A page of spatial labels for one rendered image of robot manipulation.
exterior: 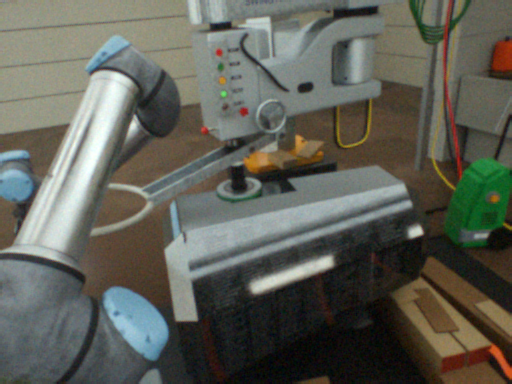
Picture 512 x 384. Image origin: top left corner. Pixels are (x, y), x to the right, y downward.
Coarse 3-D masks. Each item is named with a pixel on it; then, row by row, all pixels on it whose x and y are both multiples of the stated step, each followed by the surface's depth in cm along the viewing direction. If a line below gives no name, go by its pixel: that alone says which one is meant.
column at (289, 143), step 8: (272, 16) 226; (280, 16) 230; (288, 16) 235; (288, 120) 258; (288, 128) 260; (288, 136) 262; (272, 144) 259; (280, 144) 258; (288, 144) 264; (264, 152) 267
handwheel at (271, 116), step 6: (264, 102) 166; (270, 102) 167; (276, 102) 169; (258, 108) 166; (282, 108) 171; (258, 114) 167; (264, 114) 168; (270, 114) 169; (276, 114) 170; (258, 120) 168; (270, 120) 170; (282, 120) 174; (258, 126) 169; (282, 126) 174; (264, 132) 171; (270, 132) 172; (276, 132) 174
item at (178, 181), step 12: (252, 144) 182; (264, 144) 185; (204, 156) 187; (216, 156) 189; (228, 156) 179; (240, 156) 182; (192, 168) 186; (204, 168) 176; (216, 168) 179; (168, 180) 183; (180, 180) 174; (192, 180) 176; (156, 192) 182; (168, 192) 173; (180, 192) 175; (156, 204) 173
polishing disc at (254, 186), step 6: (228, 180) 202; (246, 180) 200; (252, 180) 200; (222, 186) 196; (228, 186) 195; (252, 186) 193; (258, 186) 193; (222, 192) 190; (228, 192) 189; (234, 192) 189; (240, 192) 188; (246, 192) 188; (252, 192) 187
